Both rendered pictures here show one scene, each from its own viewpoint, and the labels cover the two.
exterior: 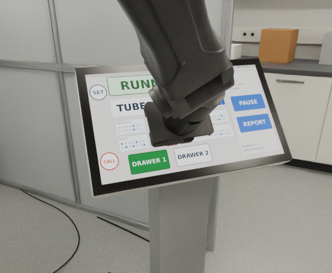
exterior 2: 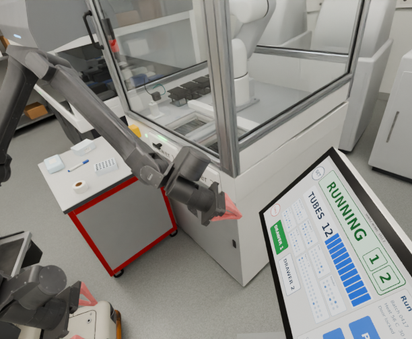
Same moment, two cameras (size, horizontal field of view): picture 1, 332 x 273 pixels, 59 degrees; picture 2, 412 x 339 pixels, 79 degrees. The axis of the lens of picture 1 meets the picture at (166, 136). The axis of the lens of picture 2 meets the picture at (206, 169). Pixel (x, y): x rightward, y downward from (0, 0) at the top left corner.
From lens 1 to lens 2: 0.81 m
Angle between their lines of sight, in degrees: 94
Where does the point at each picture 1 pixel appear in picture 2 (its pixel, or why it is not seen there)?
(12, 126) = not seen: outside the picture
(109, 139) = (287, 202)
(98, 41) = not seen: outside the picture
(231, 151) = (298, 320)
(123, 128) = (296, 206)
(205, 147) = (297, 285)
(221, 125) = (322, 303)
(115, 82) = (331, 178)
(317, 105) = not seen: outside the picture
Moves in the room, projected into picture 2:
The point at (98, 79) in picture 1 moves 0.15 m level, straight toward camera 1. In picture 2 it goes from (328, 165) to (270, 168)
